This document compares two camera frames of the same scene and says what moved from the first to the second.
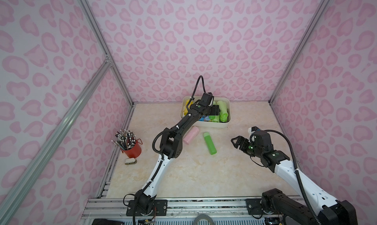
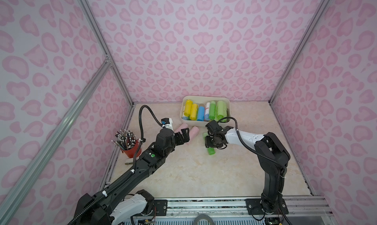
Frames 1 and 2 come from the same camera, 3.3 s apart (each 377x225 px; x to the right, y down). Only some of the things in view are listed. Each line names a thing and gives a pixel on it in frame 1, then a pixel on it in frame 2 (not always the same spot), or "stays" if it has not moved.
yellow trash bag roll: (186, 111) stays
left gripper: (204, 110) → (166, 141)
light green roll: (223, 111) stays
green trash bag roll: (209, 143) stays
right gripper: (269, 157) → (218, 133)
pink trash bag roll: (191, 135) stays
